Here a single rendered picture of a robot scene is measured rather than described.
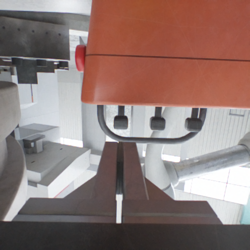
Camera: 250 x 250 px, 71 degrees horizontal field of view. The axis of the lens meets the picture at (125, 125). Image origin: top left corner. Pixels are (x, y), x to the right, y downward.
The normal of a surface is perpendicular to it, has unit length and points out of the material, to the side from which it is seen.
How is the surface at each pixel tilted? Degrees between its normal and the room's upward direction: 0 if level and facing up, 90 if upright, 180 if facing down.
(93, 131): 90
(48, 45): 90
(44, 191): 90
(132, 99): 97
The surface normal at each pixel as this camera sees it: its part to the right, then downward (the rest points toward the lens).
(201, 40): 0.02, 0.14
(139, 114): -0.32, 0.22
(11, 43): 0.40, 0.24
